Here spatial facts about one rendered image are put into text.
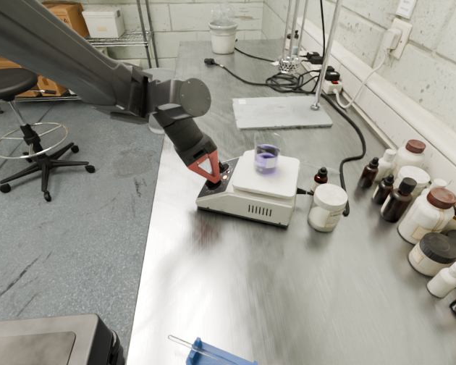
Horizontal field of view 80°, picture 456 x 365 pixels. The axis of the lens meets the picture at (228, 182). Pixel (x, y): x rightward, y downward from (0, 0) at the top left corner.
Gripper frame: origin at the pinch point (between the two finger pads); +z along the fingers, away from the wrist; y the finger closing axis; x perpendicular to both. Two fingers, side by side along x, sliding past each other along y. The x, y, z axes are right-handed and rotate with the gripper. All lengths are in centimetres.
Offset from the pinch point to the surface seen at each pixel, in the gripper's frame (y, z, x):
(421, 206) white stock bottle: -21.7, 17.5, -26.2
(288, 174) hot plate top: -7.4, 5.3, -11.9
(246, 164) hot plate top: -1.8, 1.0, -6.8
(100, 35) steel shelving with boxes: 221, -55, 0
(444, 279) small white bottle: -30.6, 22.1, -18.8
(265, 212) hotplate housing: -9.0, 8.1, -3.8
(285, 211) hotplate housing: -11.6, 8.6, -6.8
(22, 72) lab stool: 134, -51, 47
